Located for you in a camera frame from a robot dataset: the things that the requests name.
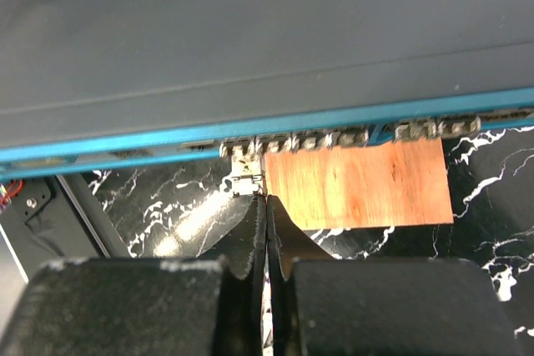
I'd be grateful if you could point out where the silver Netcore SFP module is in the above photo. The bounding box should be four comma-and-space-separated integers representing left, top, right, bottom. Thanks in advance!
229, 153, 266, 197

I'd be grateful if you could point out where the wooden board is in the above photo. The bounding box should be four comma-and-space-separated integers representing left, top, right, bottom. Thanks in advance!
265, 140, 453, 230

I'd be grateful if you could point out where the dark grey network switch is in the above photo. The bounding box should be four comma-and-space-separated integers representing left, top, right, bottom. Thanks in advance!
1, 0, 533, 180

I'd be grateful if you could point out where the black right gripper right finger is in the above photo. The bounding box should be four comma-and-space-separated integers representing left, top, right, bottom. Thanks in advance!
266, 195, 332, 355

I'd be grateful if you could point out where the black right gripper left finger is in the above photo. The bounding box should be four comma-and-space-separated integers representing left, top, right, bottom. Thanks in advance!
154, 193, 268, 356

